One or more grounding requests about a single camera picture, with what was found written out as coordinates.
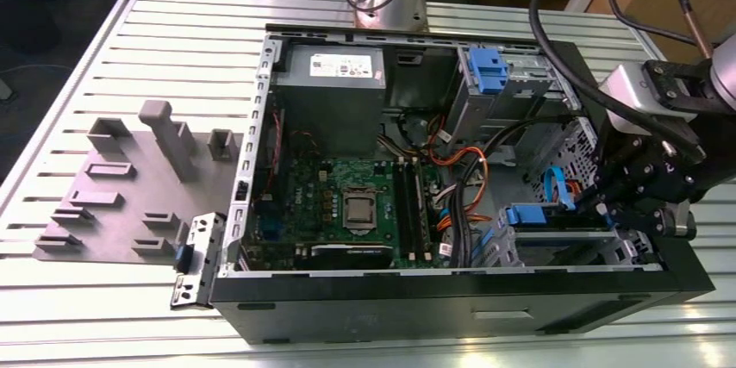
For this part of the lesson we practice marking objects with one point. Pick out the green motherboard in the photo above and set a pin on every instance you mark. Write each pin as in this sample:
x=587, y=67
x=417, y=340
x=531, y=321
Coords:
x=311, y=178

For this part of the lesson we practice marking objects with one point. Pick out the silver metal drive cage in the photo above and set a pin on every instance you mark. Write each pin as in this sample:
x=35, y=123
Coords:
x=477, y=109

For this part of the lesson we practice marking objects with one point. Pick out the silver CPU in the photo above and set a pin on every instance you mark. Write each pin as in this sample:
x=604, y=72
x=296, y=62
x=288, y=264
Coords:
x=360, y=209

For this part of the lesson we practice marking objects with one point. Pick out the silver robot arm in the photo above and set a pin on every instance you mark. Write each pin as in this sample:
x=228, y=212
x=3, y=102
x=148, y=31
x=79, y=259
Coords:
x=391, y=6

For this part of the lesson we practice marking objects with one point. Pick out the metal card retention bracket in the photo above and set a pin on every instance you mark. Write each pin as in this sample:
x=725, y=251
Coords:
x=201, y=230

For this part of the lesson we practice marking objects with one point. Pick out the black RAM slot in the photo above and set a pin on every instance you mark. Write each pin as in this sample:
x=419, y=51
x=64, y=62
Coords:
x=424, y=221
x=407, y=213

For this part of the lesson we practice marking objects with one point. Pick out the CPU socket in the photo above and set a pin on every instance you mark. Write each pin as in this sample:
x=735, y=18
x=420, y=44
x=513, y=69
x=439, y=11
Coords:
x=361, y=193

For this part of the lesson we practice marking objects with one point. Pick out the black graphics card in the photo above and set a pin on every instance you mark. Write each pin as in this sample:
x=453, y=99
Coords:
x=351, y=258

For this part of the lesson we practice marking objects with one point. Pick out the black PC case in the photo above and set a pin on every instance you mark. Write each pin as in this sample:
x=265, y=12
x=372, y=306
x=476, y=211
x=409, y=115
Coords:
x=403, y=295

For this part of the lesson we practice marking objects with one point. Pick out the grey parts rack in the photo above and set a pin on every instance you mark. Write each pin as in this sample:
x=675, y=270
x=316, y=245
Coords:
x=132, y=204

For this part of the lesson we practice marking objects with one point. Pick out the blue plastic drive bracket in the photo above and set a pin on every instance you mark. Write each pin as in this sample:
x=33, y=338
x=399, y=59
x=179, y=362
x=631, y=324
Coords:
x=485, y=70

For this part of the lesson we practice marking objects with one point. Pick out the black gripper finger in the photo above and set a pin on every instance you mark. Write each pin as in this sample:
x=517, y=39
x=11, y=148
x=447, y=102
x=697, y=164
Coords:
x=629, y=165
x=649, y=219

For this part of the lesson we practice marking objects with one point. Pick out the grey power supply unit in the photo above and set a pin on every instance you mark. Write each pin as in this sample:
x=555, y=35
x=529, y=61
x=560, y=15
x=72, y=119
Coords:
x=328, y=118

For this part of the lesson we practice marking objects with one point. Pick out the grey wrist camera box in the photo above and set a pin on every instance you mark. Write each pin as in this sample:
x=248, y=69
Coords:
x=632, y=92

